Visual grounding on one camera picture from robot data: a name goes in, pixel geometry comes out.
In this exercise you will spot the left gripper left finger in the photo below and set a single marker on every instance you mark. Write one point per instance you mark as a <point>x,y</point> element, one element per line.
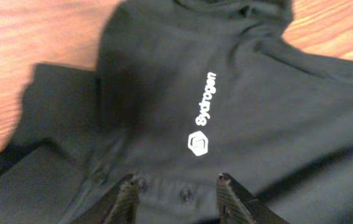
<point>117,206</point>

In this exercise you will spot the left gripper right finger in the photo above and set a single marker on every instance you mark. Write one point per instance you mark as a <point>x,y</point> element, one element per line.
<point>237,205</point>

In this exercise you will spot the black polo shirt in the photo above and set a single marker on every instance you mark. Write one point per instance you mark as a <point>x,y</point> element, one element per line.
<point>182,92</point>

